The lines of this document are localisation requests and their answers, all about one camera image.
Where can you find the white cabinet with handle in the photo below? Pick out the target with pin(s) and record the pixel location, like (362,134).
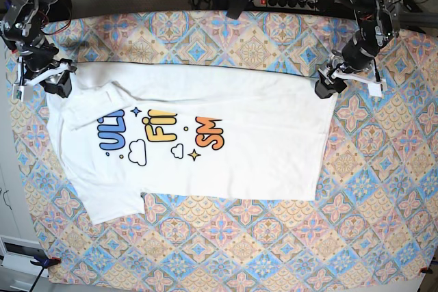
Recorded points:
(17,233)

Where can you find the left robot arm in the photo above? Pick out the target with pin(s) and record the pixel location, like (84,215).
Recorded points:
(357,59)

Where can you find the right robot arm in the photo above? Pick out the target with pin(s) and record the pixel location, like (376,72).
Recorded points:
(22,27)

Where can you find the black orange clamp right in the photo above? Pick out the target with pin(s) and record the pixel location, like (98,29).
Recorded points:
(426,270)

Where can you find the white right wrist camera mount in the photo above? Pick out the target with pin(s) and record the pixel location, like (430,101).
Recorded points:
(27,79)

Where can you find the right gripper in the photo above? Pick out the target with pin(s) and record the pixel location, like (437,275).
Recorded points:
(58,82)

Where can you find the patterned pastel tablecloth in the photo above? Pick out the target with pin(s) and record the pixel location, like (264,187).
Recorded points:
(374,218)

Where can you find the white printed T-shirt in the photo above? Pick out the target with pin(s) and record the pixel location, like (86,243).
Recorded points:
(128,129)

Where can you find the black orange clamp left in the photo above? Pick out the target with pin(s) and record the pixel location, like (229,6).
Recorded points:
(44,263)

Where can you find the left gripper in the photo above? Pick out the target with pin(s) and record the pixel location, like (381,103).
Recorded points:
(328,84)

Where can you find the black power strip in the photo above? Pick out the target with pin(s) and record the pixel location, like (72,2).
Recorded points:
(286,4)

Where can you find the black orange clamp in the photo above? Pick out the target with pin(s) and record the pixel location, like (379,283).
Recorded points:
(426,270)
(44,263)

